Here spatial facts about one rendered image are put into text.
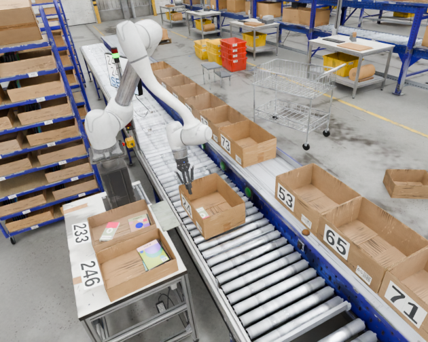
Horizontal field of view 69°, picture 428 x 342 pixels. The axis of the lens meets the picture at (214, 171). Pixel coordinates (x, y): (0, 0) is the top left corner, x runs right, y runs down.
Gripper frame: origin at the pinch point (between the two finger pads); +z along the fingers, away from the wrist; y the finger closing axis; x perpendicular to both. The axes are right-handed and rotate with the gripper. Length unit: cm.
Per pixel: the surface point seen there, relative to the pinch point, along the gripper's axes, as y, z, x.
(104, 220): 53, 12, -32
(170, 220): 14.0, 22.0, -15.9
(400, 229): -78, 29, 78
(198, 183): -13.2, 5.9, -23.1
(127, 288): 51, 32, 25
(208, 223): -2.6, 20.0, 13.6
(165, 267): 29.3, 29.3, 25.1
